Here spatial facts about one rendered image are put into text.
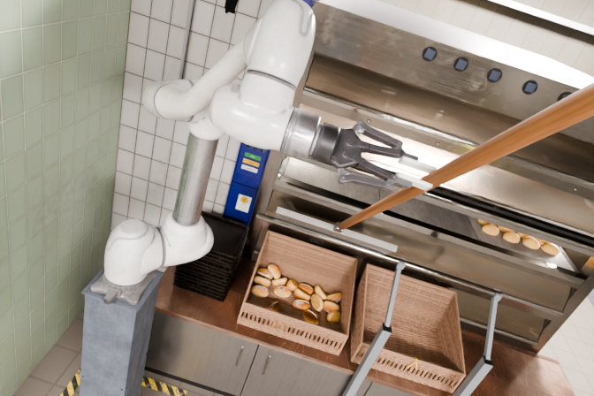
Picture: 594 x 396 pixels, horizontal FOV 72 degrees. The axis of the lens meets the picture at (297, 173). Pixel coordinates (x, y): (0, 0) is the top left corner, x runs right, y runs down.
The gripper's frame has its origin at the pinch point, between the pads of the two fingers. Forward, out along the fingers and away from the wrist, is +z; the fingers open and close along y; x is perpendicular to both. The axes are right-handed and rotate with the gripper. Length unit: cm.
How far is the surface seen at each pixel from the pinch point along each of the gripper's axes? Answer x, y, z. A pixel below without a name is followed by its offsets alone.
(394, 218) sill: -144, -21, 38
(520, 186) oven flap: -119, -53, 89
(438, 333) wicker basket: -172, 29, 89
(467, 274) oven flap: -155, -7, 90
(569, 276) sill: -144, -23, 140
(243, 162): -138, -23, -50
